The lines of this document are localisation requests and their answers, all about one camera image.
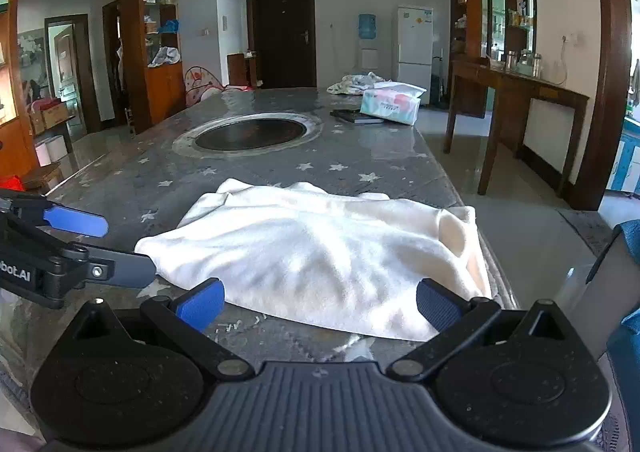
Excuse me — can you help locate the white refrigerator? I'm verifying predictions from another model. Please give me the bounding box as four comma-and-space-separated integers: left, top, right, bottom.
394, 6, 434, 105

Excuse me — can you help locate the grey star tablecloth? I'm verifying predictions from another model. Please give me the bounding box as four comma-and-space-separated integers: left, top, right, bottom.
0, 86, 519, 408

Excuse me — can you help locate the white sweatshirt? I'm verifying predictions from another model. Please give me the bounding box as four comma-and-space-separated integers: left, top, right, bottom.
136, 179, 491, 342

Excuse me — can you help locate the pink folding fan chair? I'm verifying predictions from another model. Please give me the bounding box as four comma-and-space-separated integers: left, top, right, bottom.
184, 66, 252, 107

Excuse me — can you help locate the cardboard boxes stack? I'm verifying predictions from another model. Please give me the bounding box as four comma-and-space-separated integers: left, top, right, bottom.
27, 98, 70, 135

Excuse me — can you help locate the dark wooden side table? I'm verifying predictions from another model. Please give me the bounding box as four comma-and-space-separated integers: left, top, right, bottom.
442, 58, 588, 196

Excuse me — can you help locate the wooden shelf cabinet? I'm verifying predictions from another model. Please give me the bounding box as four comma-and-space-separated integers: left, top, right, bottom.
102, 0, 186, 134

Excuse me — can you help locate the dark entrance door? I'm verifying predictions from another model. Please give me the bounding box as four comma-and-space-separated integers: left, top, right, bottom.
246, 0, 317, 89

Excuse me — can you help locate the round black table inset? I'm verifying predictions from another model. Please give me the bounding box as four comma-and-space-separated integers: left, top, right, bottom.
194, 118, 307, 152

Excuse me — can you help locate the tissue box pack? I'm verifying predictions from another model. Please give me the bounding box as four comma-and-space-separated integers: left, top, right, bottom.
360, 81, 426, 126

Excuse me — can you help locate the water dispenser with blue bottle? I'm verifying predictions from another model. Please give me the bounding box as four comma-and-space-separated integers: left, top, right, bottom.
358, 13, 378, 71

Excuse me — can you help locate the red plastic stool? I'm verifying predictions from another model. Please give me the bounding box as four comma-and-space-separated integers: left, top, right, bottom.
0, 175, 25, 192

